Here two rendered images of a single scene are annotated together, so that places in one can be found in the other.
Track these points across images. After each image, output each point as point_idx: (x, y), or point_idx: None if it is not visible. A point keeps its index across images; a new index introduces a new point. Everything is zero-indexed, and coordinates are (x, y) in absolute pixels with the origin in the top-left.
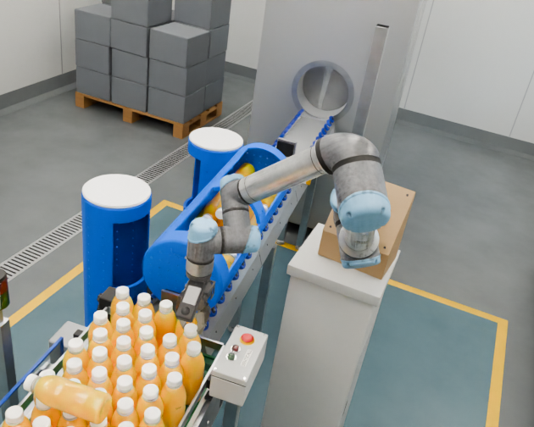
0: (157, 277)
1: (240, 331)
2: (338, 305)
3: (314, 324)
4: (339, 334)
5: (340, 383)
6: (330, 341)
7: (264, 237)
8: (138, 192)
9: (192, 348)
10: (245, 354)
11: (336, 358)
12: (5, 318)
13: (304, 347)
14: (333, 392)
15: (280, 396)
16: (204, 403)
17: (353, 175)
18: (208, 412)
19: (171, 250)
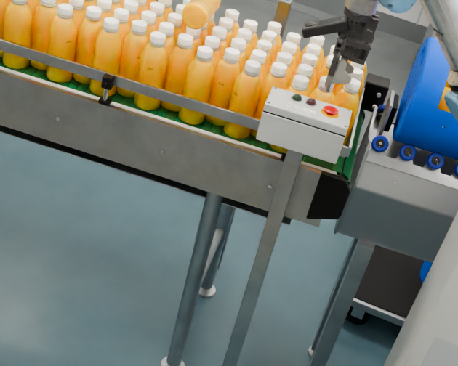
0: (407, 84)
1: (341, 110)
2: None
3: (447, 249)
4: (443, 271)
5: (406, 353)
6: (437, 279)
7: None
8: None
9: (296, 77)
10: (305, 108)
11: (424, 311)
12: (290, 1)
13: (430, 282)
14: (399, 365)
15: (394, 348)
16: (276, 157)
17: None
18: (272, 168)
19: (424, 51)
